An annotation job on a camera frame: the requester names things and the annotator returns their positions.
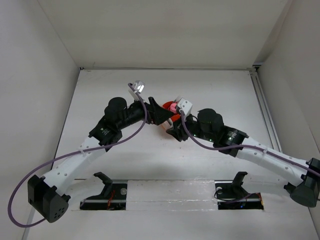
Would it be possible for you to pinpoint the pink glue bottle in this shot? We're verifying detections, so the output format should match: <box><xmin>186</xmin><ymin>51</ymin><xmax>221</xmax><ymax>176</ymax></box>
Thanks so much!
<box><xmin>169</xmin><ymin>103</ymin><xmax>177</xmax><ymax>114</ymax></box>

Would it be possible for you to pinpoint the orange round compartment container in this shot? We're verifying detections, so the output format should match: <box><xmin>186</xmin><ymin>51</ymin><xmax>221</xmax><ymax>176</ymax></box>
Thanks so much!
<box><xmin>161</xmin><ymin>101</ymin><xmax>181</xmax><ymax>130</ymax></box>

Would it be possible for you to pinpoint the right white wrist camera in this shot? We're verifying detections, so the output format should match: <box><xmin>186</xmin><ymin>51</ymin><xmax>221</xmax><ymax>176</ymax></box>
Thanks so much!
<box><xmin>173</xmin><ymin>96</ymin><xmax>193</xmax><ymax>117</ymax></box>

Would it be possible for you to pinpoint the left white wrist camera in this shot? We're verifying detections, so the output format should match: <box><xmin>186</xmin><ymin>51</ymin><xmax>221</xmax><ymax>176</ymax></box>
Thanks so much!
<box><xmin>128</xmin><ymin>80</ymin><xmax>145</xmax><ymax>101</ymax></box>

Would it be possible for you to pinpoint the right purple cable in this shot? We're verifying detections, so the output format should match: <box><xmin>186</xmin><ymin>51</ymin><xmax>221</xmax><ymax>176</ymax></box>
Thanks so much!
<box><xmin>178</xmin><ymin>109</ymin><xmax>320</xmax><ymax>176</ymax></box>

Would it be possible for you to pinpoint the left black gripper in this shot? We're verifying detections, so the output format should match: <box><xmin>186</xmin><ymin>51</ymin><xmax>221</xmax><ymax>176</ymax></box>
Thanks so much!
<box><xmin>117</xmin><ymin>94</ymin><xmax>173</xmax><ymax>130</ymax></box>

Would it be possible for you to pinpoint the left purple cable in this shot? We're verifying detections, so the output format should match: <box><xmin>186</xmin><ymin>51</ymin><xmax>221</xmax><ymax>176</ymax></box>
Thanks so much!
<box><xmin>7</xmin><ymin>82</ymin><xmax>151</xmax><ymax>228</ymax></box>

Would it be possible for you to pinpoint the purple cable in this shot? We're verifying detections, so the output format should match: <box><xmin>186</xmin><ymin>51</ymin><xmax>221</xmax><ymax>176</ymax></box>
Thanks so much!
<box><xmin>7</xmin><ymin>82</ymin><xmax>151</xmax><ymax>228</ymax></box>
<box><xmin>178</xmin><ymin>109</ymin><xmax>320</xmax><ymax>176</ymax></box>

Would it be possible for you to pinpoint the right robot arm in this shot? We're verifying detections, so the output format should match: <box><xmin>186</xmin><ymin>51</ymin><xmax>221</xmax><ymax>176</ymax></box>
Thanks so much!
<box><xmin>166</xmin><ymin>106</ymin><xmax>320</xmax><ymax>208</ymax></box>

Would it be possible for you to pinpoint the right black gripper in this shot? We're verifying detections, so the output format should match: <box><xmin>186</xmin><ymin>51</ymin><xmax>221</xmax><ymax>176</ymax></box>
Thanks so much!
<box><xmin>166</xmin><ymin>110</ymin><xmax>216</xmax><ymax>143</ymax></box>

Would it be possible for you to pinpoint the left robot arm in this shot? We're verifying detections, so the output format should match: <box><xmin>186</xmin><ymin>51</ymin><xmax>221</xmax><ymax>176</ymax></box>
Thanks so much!
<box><xmin>27</xmin><ymin>97</ymin><xmax>176</xmax><ymax>223</ymax></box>

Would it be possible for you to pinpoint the aluminium frame rail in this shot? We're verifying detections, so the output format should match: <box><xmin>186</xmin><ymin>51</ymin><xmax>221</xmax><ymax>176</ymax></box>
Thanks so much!
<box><xmin>248</xmin><ymin>65</ymin><xmax>282</xmax><ymax>152</ymax></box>

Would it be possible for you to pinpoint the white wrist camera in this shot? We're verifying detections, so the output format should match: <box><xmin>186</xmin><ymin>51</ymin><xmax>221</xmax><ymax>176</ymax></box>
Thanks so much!
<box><xmin>173</xmin><ymin>96</ymin><xmax>193</xmax><ymax>117</ymax></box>
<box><xmin>128</xmin><ymin>80</ymin><xmax>145</xmax><ymax>101</ymax></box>

